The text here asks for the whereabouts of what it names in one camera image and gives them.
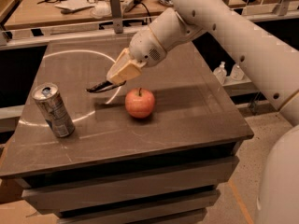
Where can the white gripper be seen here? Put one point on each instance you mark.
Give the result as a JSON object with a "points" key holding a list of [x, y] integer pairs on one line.
{"points": [[146, 48]]}

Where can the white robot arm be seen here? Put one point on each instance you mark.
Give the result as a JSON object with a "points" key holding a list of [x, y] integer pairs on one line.
{"points": [[273, 67]]}

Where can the silver redbull can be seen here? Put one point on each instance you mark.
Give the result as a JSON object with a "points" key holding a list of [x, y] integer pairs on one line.
{"points": [[51, 105]]}

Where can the red apple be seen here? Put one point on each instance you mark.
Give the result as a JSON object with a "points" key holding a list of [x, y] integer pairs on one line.
{"points": [[139, 103]]}

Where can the white paper sheet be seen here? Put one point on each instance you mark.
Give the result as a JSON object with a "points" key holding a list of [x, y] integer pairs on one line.
{"points": [[75, 4]]}

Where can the left clear sanitizer bottle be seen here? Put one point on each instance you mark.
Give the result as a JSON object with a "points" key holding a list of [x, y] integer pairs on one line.
{"points": [[220, 73]]}

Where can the clear sanitizer bottle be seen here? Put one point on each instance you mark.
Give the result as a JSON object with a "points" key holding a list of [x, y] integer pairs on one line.
{"points": [[220, 73], [237, 73]]}

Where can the wooden background desk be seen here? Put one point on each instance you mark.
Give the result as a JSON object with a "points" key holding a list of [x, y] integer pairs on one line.
{"points": [[30, 14]]}

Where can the right clear sanitizer bottle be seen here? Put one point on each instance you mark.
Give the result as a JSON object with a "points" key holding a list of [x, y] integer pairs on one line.
{"points": [[237, 73]]}

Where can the grey drawer cabinet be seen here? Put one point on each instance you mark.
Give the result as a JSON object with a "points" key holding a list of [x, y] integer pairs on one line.
{"points": [[116, 169]]}

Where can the metal rail frame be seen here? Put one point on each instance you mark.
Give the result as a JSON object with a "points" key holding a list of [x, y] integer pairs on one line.
{"points": [[250, 6]]}

